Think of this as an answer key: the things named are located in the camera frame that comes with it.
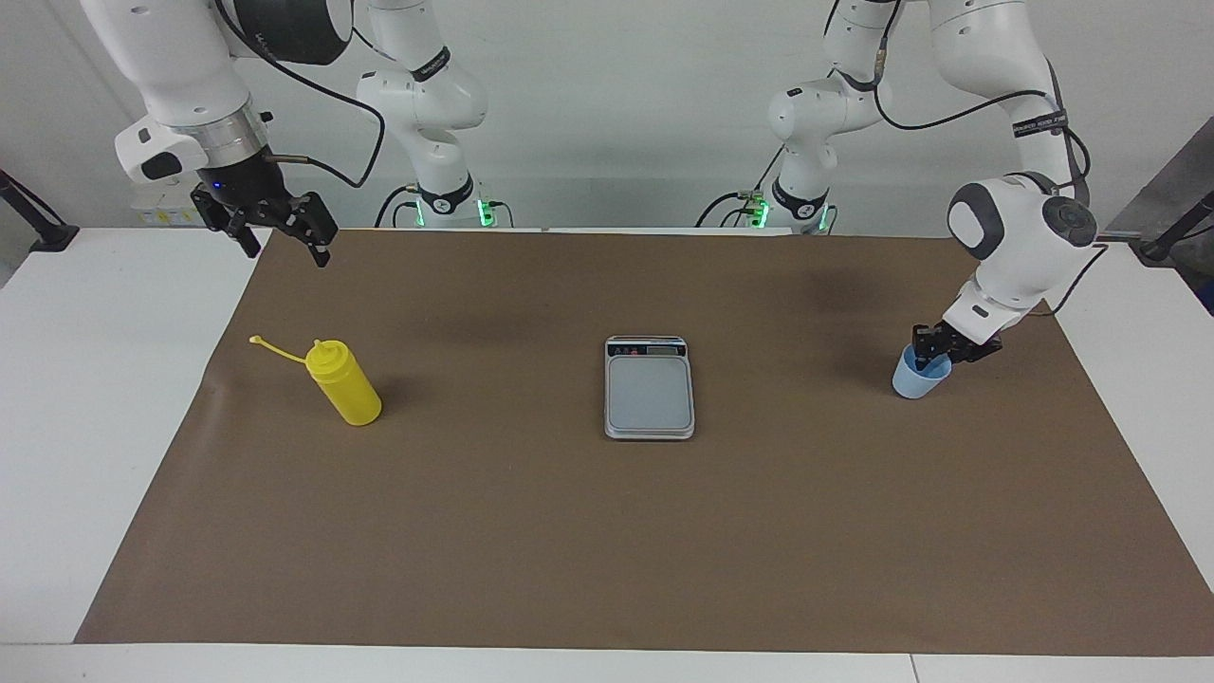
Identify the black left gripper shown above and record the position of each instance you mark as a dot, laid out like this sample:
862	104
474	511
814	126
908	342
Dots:
958	343

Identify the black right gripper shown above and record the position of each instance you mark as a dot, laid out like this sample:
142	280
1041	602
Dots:
247	190

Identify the light blue plastic cup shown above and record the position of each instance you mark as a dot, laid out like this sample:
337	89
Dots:
915	382

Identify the yellow squeeze bottle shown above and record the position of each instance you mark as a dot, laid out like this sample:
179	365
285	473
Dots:
351	389

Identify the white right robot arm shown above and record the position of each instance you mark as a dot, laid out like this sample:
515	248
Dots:
180	66

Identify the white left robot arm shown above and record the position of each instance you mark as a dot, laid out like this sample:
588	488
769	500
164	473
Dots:
1024	237

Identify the silver digital kitchen scale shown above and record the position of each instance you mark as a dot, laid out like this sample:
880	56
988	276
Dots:
650	394

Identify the black clamp stand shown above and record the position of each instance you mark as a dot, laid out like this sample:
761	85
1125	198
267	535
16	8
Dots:
1176	232
38	223

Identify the brown paper table mat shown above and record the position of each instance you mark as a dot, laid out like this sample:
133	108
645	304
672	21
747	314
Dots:
607	541

